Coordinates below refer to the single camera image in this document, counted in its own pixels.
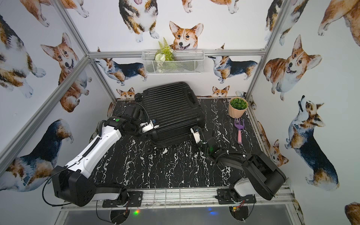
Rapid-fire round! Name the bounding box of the black hard-shell suitcase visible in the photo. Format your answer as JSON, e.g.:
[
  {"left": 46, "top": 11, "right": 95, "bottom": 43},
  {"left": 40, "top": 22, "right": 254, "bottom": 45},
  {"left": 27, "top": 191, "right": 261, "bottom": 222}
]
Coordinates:
[{"left": 135, "top": 82, "right": 206, "bottom": 155}]

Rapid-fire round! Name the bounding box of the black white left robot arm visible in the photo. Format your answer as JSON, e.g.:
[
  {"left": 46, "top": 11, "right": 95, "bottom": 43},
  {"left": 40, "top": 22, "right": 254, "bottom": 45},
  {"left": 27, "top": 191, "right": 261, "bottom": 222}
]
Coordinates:
[{"left": 49, "top": 102, "right": 158, "bottom": 207}]

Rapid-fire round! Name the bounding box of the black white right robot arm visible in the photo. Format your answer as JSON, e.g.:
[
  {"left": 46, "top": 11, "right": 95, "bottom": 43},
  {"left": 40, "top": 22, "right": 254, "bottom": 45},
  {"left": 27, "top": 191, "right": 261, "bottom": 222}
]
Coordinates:
[{"left": 190, "top": 126, "right": 286, "bottom": 203}]

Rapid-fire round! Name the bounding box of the purple pink garden fork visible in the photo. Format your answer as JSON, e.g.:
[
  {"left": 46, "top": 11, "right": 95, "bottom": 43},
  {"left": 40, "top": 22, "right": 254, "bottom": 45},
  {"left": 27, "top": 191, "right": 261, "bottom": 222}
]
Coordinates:
[{"left": 234, "top": 118, "right": 245, "bottom": 144}]

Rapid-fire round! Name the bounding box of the peach plastic flower pot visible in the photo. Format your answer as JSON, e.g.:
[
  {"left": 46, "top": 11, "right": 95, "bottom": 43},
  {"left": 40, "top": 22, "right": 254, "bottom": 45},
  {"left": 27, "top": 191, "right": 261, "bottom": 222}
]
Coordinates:
[{"left": 228, "top": 97, "right": 248, "bottom": 118}]

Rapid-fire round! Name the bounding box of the green artificial succulent plant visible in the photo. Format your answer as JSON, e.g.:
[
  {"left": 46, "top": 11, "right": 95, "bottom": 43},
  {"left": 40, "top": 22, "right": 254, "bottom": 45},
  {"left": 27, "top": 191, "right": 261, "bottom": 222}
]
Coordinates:
[{"left": 230, "top": 98, "right": 248, "bottom": 110}]

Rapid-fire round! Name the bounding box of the artificial fern with white flower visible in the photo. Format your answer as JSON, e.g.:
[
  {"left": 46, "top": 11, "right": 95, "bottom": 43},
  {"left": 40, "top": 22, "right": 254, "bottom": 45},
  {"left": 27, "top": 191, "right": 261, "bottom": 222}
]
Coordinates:
[{"left": 154, "top": 38, "right": 176, "bottom": 73}]

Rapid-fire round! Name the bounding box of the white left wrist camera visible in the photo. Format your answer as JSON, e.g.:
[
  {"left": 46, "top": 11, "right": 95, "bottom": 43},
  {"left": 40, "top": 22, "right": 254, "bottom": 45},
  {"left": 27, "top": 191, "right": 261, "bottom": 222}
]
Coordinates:
[{"left": 140, "top": 119, "right": 159, "bottom": 133}]

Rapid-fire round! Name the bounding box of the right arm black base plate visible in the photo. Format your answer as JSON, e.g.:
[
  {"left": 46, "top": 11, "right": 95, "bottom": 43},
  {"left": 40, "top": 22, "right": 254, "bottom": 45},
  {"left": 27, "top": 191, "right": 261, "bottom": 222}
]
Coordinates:
[{"left": 215, "top": 188, "right": 257, "bottom": 204}]

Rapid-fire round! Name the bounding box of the aluminium front rail frame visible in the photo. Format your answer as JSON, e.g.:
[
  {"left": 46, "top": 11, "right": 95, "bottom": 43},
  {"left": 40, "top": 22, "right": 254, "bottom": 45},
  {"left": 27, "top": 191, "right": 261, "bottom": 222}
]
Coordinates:
[{"left": 55, "top": 185, "right": 304, "bottom": 225}]

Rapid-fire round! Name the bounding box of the white wire wall basket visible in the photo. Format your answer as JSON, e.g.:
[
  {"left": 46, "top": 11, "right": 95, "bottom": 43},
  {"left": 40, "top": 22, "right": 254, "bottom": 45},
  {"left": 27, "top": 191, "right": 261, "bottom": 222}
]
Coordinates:
[{"left": 142, "top": 50, "right": 205, "bottom": 75}]

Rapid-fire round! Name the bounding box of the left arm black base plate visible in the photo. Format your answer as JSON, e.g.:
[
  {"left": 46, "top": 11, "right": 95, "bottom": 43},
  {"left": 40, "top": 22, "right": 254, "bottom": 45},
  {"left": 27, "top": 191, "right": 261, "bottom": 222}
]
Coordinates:
[{"left": 102, "top": 191, "right": 143, "bottom": 208}]

